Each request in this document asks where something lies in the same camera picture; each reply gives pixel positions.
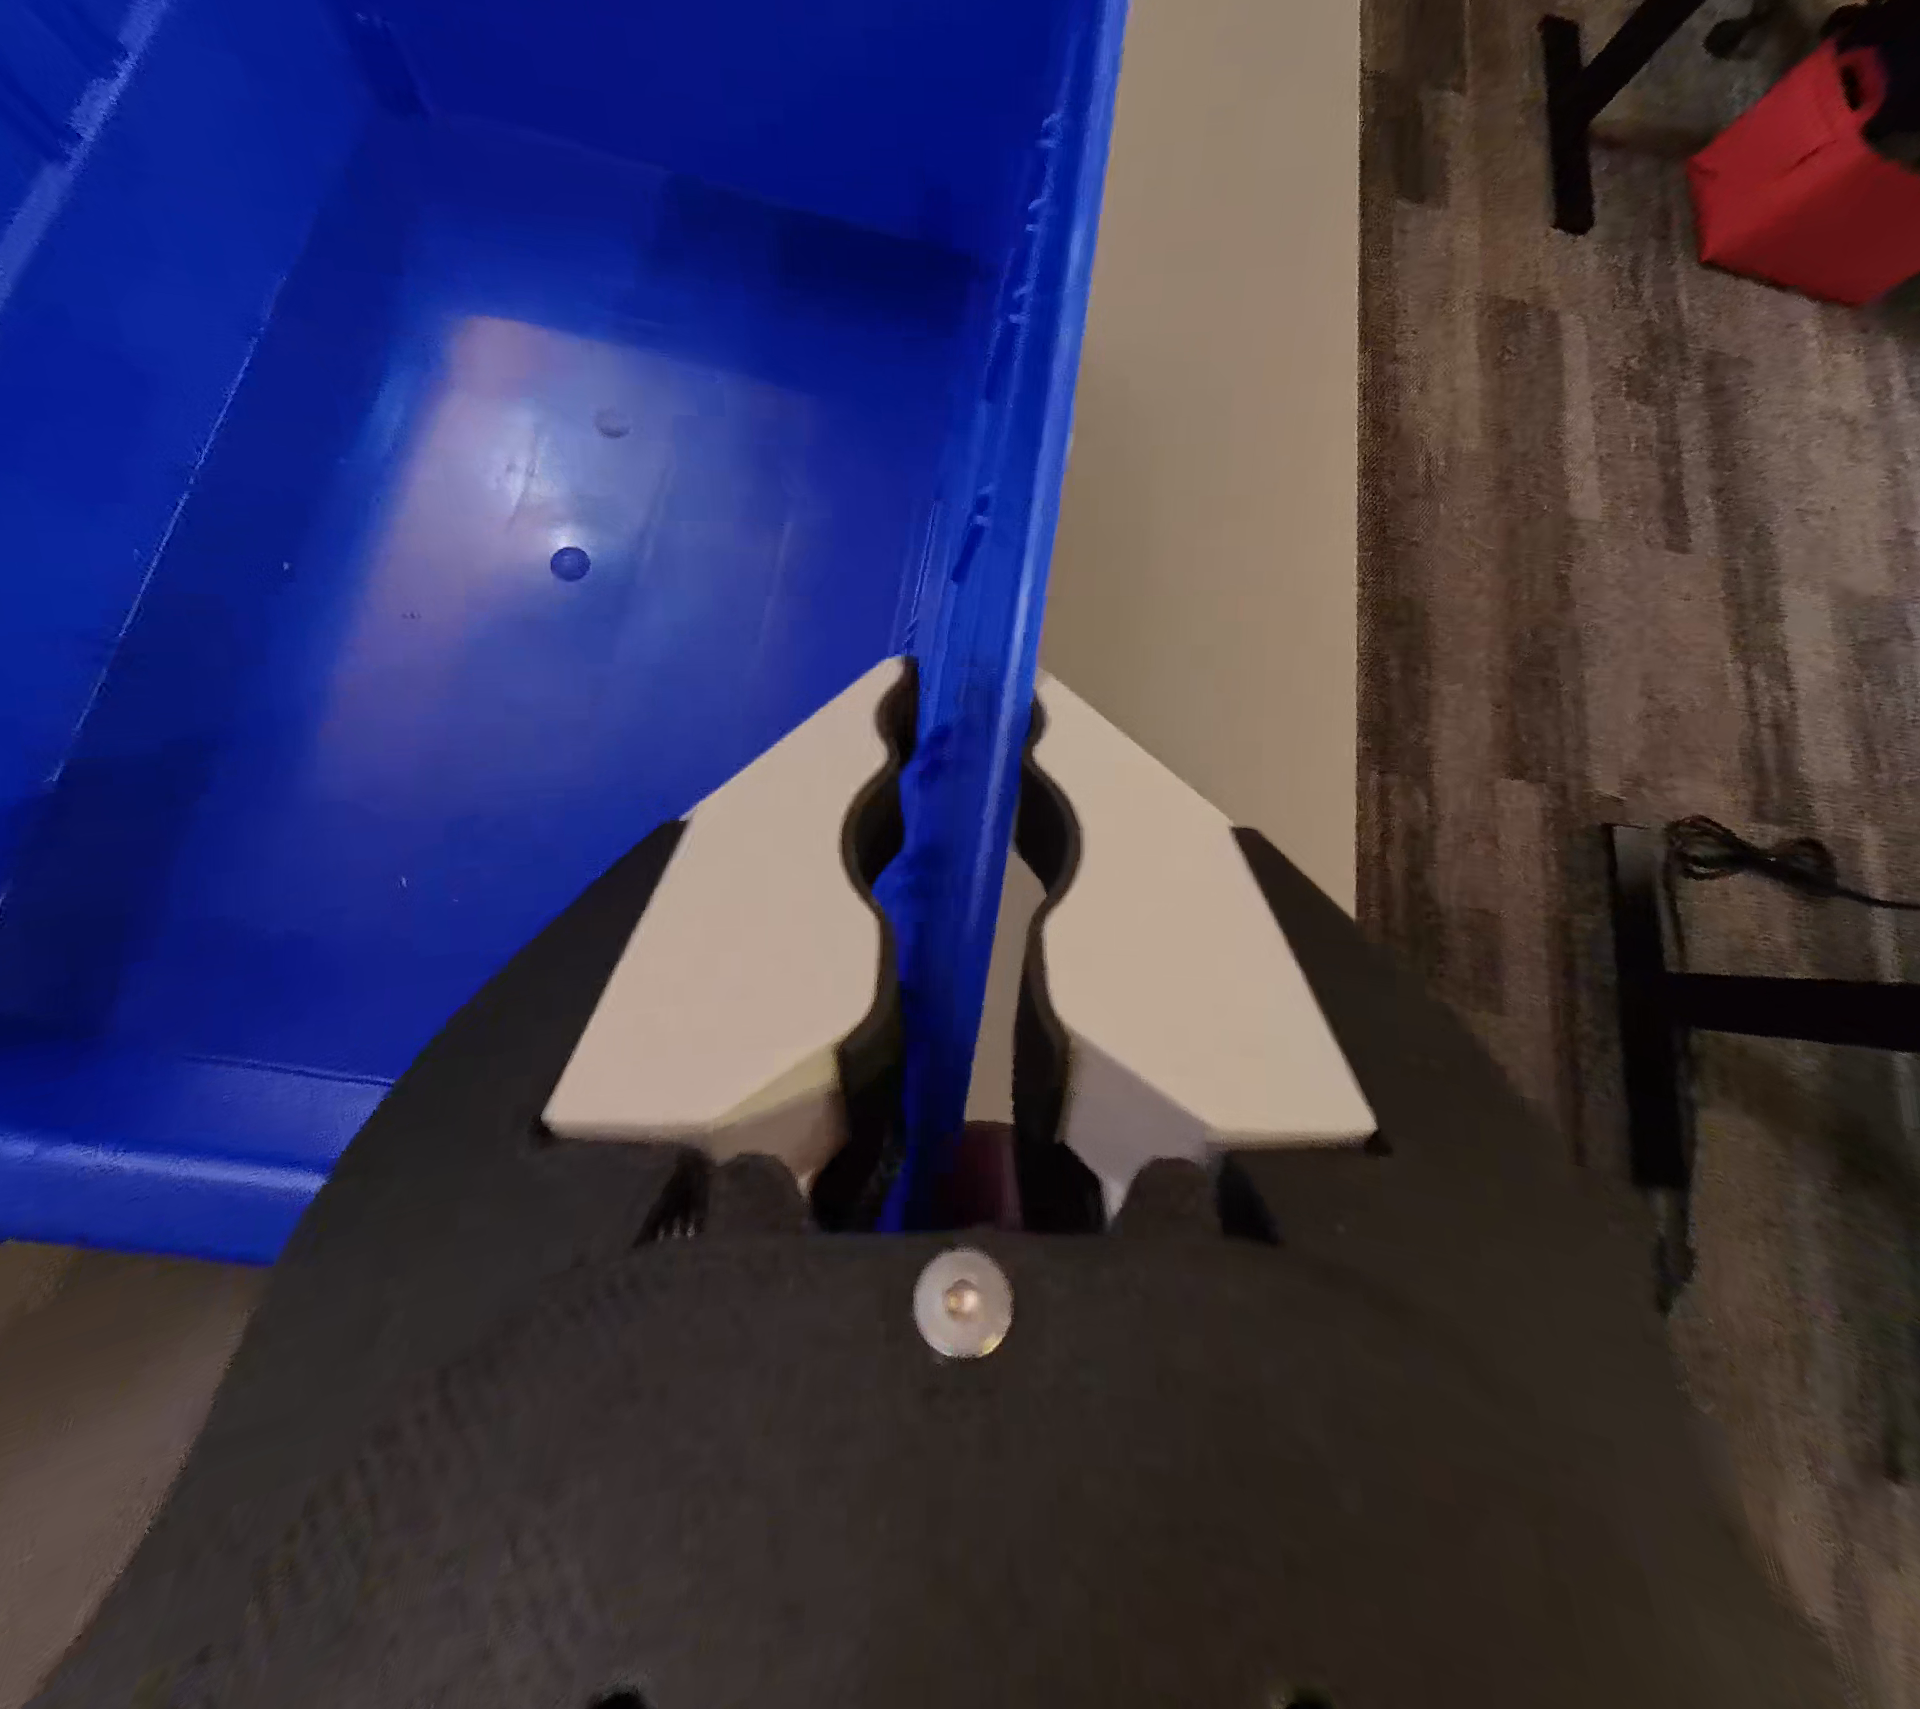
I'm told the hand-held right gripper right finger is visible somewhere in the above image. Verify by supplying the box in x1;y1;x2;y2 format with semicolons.
1007;669;1382;1235

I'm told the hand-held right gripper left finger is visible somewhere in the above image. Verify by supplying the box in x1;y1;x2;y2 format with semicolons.
540;653;924;1198

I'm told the blue plastic bin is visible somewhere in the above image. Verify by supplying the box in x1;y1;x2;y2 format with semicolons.
0;0;1150;1269

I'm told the black table leg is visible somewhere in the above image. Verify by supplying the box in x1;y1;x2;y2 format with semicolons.
1607;821;1920;1193

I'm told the red bag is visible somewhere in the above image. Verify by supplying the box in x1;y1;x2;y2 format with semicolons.
1686;36;1920;310

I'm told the thin black cable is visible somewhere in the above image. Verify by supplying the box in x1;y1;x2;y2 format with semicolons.
1661;815;1920;912

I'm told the black table frame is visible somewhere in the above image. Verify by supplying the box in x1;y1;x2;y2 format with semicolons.
1542;0;1920;236

